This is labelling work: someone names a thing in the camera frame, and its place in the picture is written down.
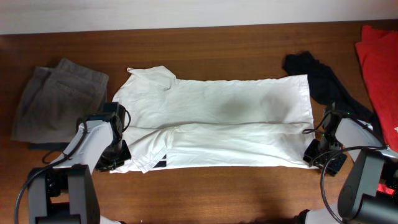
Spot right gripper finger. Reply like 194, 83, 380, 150
303, 139, 320, 167
325, 152, 347, 177

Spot white polo shirt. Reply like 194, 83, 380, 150
114, 66, 315, 173

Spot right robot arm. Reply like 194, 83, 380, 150
293, 109, 397, 223

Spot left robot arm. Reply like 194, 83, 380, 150
20, 102, 131, 224

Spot black garment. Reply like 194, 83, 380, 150
282, 51, 383, 137

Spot folded grey trousers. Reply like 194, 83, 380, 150
11, 58, 109, 144

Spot red garment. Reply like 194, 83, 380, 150
354, 25, 398, 153

